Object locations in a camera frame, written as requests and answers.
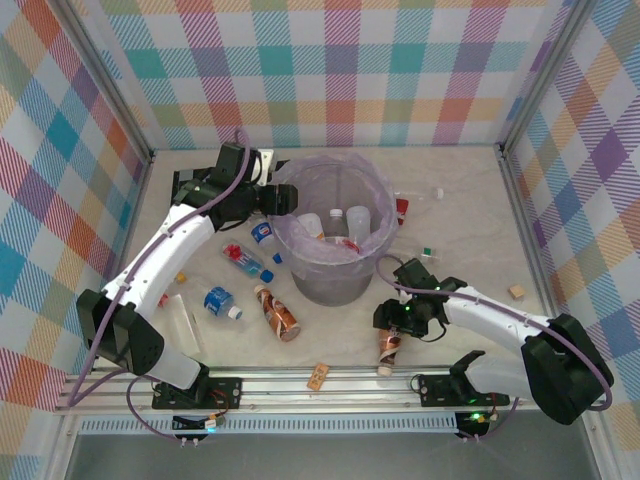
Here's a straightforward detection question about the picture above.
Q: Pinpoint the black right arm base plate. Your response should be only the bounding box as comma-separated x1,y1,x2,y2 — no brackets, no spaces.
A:
417,372,511,407

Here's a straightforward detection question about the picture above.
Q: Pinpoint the black controller board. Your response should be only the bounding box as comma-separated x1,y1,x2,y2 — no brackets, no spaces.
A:
172,413,226,434
455,409,494,437

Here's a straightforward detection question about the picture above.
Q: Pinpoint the Pepsi label plastic bottle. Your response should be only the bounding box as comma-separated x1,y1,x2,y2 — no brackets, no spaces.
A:
249,219,279,251

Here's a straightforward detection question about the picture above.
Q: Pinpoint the brown coffee bottle white cap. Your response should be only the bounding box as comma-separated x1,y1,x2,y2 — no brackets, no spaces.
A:
377,327,407,377

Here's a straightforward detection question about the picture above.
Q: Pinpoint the purple plastic bin liner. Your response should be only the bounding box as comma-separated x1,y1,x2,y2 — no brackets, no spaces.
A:
269,153,400,280

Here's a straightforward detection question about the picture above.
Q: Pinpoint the black grey chessboard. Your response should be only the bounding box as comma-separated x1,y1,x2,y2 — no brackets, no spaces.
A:
169,158,292,224

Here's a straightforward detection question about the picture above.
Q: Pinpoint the clear bottle with blue liquid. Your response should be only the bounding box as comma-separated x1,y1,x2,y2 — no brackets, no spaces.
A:
222,241,275,281

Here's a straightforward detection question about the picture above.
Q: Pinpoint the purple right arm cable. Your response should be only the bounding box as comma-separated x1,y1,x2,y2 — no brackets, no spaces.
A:
375,254,615,444

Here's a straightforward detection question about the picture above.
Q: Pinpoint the slim clear bottle white cap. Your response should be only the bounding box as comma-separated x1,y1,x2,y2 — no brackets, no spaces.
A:
399,187,446,202

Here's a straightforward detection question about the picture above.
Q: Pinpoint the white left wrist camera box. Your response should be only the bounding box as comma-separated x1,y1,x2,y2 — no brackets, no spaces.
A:
251,148,277,185

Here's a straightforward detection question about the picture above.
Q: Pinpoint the aluminium front rail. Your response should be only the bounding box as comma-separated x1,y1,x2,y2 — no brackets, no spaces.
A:
54,367,551,414

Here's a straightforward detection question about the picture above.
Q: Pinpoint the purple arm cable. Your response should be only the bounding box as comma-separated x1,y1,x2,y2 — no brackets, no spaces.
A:
375,254,615,444
67,127,251,444

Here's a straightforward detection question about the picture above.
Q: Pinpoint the wide clear plastic bottle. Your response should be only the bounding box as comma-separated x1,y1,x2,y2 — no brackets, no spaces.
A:
345,205,372,242

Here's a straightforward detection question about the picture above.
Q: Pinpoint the small bottle blue white label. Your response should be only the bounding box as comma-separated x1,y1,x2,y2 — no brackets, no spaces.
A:
202,285,245,321

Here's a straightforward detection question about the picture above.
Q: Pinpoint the aluminium frame post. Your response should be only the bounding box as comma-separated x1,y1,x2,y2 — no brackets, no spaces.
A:
58,0,155,162
499,0,599,157

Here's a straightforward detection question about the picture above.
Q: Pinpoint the clear bottle orange label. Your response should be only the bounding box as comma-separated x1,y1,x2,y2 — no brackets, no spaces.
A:
297,212,325,240

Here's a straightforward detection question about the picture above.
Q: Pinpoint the brown coffee bottle without cap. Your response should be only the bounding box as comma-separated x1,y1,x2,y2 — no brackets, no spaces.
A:
254,283,304,343

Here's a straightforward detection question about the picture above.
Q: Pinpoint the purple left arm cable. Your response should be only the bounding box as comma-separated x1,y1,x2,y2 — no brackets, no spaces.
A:
67,127,251,444

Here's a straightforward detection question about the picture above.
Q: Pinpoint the wooden domino tile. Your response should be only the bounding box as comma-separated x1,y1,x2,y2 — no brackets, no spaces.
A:
307,363,330,393

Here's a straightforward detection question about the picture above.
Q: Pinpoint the grey mesh waste bin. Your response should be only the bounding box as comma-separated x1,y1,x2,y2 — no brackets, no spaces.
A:
279,164,389,307

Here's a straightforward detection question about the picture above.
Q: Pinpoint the white slotted cable duct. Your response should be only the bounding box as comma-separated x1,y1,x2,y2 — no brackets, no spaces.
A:
79,412,459,435

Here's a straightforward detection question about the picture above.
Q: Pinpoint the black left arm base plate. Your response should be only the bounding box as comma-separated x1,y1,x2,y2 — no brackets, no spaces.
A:
151,375,244,411

